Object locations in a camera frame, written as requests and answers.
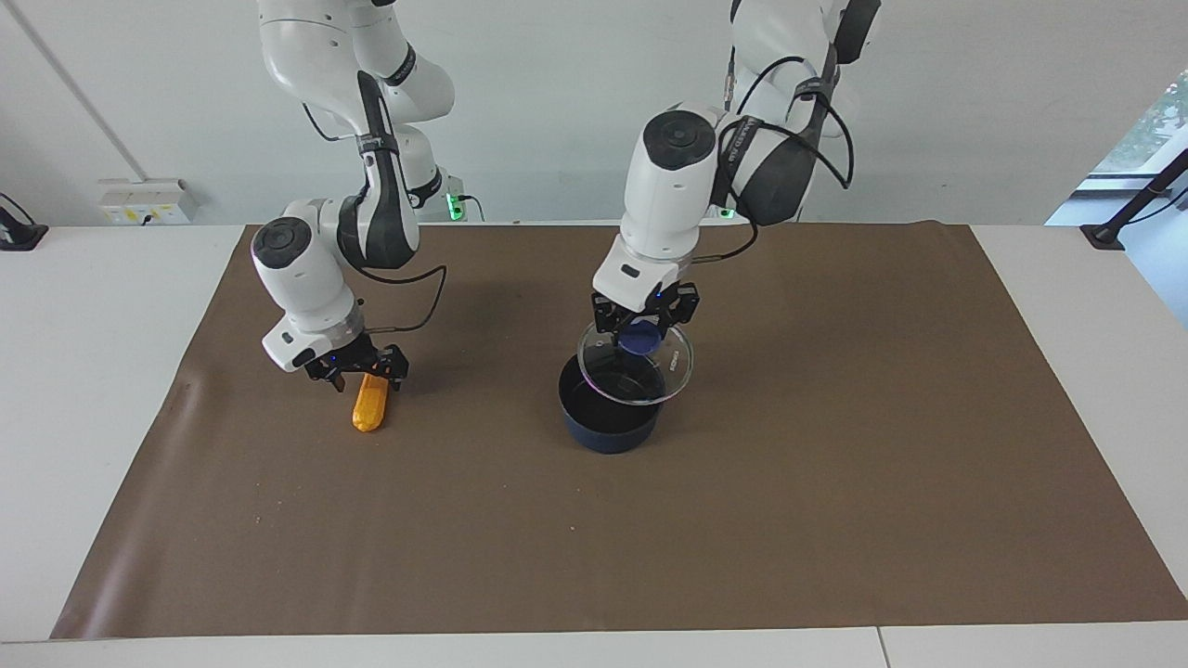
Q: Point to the yellow corn cob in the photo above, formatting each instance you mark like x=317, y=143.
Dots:
x=369, y=408

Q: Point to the brown table mat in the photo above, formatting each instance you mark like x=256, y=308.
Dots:
x=594, y=538

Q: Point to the window with green view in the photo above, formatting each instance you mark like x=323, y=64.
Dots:
x=1151, y=130

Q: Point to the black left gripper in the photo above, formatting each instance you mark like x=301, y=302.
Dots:
x=613, y=314

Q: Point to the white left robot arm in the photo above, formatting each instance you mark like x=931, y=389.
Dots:
x=664, y=195

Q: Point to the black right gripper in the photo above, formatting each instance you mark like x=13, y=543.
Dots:
x=357, y=357

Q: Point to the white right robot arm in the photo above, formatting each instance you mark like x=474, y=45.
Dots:
x=297, y=269

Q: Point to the black stand with angled pole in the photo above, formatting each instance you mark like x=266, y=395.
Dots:
x=1128, y=209

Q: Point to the white wall socket box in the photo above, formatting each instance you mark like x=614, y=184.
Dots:
x=148, y=199

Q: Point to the dark blue pot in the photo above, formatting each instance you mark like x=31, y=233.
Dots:
x=608, y=431

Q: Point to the glass lid with blue knob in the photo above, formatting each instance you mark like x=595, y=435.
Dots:
x=673, y=366

